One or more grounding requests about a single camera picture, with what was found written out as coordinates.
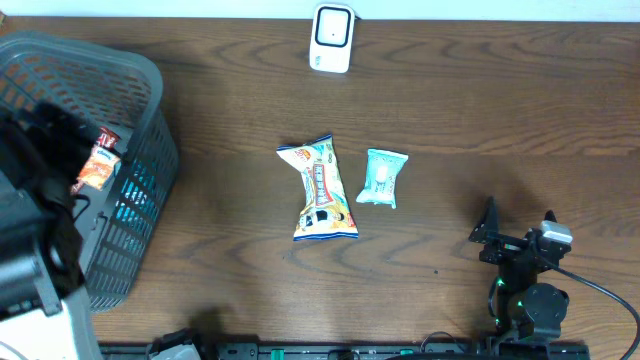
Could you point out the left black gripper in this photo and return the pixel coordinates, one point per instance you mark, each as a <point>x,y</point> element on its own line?
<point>70,156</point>

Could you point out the grey plastic basket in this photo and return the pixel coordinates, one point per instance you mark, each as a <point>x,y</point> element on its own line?
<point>120,91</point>

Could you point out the yellow noodle snack bag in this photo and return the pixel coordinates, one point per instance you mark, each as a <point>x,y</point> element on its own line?
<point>326,214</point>

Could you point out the teal wet wipes pack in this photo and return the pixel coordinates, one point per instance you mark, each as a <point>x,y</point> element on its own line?
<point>383,167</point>

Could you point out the red chocolate bar wrapper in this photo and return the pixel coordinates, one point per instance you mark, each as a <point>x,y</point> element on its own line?
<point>108,140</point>

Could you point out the orange tissue pack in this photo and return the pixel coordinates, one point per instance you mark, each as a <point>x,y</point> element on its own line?
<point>99,168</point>

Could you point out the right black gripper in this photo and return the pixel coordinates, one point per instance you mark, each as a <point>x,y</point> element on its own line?
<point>489,227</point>

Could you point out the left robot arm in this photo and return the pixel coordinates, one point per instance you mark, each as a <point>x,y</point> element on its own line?
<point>44,300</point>

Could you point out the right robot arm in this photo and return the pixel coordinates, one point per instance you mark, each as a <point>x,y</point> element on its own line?
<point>528,312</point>

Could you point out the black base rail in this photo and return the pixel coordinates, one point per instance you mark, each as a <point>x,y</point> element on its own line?
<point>433,350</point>

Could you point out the white barcode scanner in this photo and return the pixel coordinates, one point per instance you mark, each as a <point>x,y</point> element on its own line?
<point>331,38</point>

